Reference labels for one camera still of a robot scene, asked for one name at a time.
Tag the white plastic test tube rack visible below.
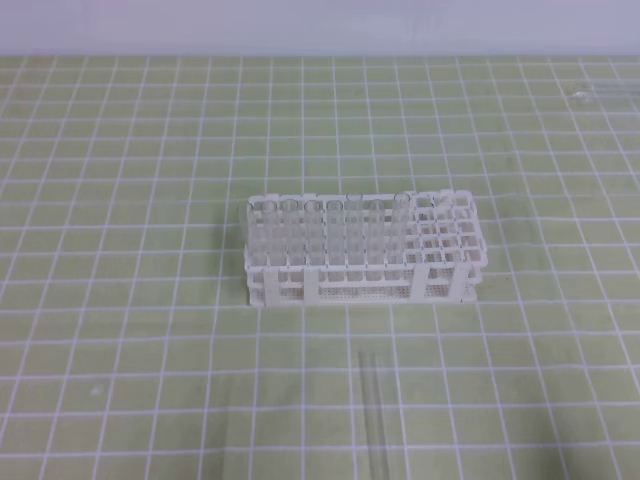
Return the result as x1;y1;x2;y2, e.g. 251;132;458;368
244;190;488;307

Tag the clear glass test tube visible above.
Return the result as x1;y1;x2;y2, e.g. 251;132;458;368
358;351;390;480

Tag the clear tube far right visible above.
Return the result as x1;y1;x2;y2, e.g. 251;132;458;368
568;82;639;102

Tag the green grid tablecloth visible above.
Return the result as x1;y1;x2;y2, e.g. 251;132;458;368
1;57;639;479

